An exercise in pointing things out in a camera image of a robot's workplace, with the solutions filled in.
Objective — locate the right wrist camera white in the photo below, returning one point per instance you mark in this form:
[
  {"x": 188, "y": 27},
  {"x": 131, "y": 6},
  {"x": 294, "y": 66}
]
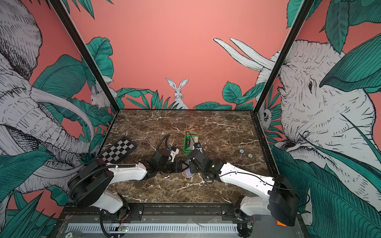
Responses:
[{"x": 197, "y": 146}]

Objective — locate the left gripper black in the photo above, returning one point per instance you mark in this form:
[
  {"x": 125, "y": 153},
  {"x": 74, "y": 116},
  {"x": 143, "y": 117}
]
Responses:
[{"x": 179, "y": 170}]

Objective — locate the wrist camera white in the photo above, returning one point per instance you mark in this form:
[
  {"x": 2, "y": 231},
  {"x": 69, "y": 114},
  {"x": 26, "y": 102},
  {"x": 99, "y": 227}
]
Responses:
[
  {"x": 173, "y": 153},
  {"x": 197, "y": 146}
]

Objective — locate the orange connector block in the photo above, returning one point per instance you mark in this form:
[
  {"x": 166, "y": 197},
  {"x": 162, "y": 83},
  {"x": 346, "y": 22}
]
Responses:
[{"x": 280, "y": 224}]

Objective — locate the black mounting rail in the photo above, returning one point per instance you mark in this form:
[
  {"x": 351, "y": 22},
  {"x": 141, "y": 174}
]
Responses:
[{"x": 138, "y": 211}]

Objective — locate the green plastic tray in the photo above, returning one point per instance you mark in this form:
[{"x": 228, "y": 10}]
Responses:
[{"x": 189, "y": 143}]

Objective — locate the checkerboard calibration plate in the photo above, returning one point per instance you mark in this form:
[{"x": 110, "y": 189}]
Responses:
[{"x": 118, "y": 151}]

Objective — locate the white slotted cable duct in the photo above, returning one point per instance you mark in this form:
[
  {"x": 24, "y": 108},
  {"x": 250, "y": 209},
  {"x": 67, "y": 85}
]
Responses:
[{"x": 173, "y": 228}]

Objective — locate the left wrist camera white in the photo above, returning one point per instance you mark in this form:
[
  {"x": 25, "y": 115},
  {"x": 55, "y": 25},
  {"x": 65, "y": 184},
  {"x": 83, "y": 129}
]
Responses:
[{"x": 173, "y": 153}]

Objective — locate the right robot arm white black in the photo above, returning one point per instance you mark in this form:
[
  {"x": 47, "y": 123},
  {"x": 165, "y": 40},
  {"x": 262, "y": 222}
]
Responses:
[{"x": 276, "y": 196}]

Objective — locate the tan leather card holder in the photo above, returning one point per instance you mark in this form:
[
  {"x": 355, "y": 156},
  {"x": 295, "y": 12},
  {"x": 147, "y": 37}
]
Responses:
[{"x": 187, "y": 173}]

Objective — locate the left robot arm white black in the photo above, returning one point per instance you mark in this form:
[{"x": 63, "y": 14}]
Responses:
[{"x": 90, "y": 187}]

